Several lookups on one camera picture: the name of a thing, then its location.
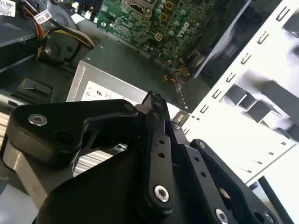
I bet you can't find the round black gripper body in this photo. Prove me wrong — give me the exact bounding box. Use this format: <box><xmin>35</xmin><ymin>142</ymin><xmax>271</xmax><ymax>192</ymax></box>
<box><xmin>35</xmin><ymin>149</ymin><xmax>211</xmax><ymax>224</ymax></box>

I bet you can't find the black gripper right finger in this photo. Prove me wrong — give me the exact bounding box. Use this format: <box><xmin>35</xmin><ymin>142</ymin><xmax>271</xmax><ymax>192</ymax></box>
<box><xmin>156</xmin><ymin>92</ymin><xmax>290</xmax><ymax>224</ymax></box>

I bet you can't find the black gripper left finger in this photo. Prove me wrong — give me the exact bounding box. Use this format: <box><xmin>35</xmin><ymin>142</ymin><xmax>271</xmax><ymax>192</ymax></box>
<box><xmin>0</xmin><ymin>90</ymin><xmax>176</xmax><ymax>215</ymax></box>

